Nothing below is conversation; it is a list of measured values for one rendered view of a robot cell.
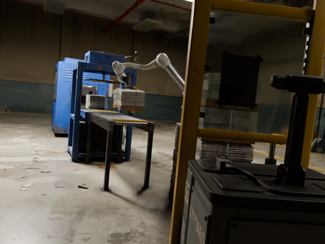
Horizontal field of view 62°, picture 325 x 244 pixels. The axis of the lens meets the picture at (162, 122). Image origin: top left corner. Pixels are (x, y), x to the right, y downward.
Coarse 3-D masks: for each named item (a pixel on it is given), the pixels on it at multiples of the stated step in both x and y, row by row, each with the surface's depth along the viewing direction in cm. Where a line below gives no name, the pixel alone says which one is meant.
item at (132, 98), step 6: (120, 90) 309; (126, 90) 314; (132, 90) 320; (138, 90) 326; (120, 96) 309; (126, 96) 308; (132, 96) 311; (138, 96) 314; (120, 102) 309; (126, 102) 310; (132, 102) 313; (138, 102) 316; (144, 102) 318
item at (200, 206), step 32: (192, 160) 140; (192, 192) 123; (224, 192) 93; (256, 192) 96; (288, 192) 96; (320, 192) 99; (192, 224) 117; (224, 224) 92; (256, 224) 92; (288, 224) 92; (320, 224) 95
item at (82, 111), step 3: (81, 111) 457; (84, 111) 427; (87, 111) 429; (90, 111) 426; (93, 111) 432; (114, 111) 497; (81, 114) 456; (84, 114) 429; (87, 114) 422; (87, 117) 422
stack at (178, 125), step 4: (176, 124) 324; (176, 128) 318; (176, 132) 318; (176, 136) 317; (176, 144) 308; (176, 148) 307; (176, 152) 301; (176, 156) 302; (176, 160) 302; (172, 172) 323; (172, 176) 322; (172, 184) 311; (172, 188) 318; (172, 192) 316; (172, 196) 304
